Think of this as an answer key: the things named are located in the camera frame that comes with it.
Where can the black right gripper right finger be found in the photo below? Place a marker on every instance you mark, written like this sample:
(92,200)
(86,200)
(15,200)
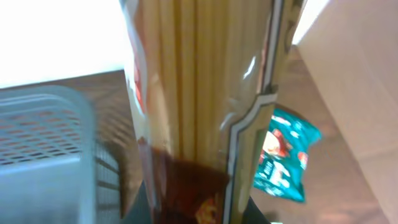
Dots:
(252,215)

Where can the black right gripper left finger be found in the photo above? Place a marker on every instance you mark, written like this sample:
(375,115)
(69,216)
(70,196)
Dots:
(140,212)

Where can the San Remo spaghetti packet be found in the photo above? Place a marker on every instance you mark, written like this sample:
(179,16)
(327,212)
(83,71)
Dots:
(202,88)

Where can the green Nescafe coffee bag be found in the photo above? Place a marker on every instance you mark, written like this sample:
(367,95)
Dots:
(284,156)

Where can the grey plastic basket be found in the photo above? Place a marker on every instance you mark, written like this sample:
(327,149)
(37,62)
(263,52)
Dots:
(54,169)

